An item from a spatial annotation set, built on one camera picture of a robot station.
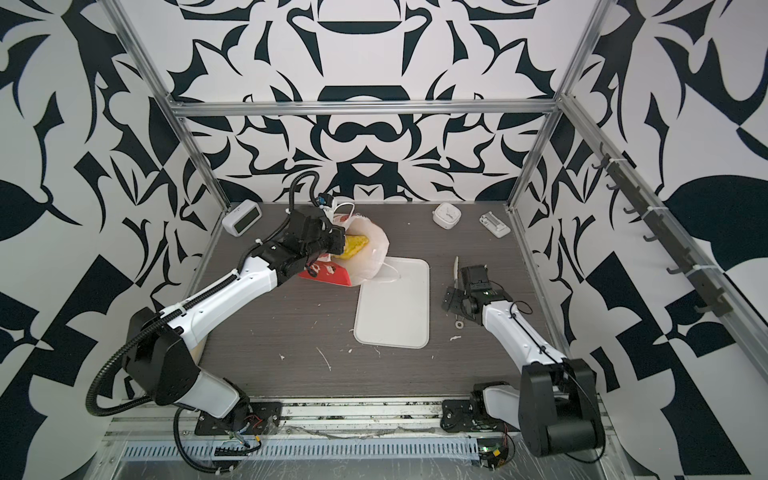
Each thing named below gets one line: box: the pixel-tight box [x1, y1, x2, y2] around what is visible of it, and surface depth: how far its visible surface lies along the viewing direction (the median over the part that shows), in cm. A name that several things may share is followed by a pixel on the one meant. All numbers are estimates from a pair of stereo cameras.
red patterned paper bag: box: [298, 203, 390, 287], surface depth 91 cm
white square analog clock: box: [432, 202, 462, 230], surface depth 116 cm
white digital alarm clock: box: [222, 199, 263, 236], surface depth 110 cm
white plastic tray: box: [354, 257, 430, 349], surface depth 93 cm
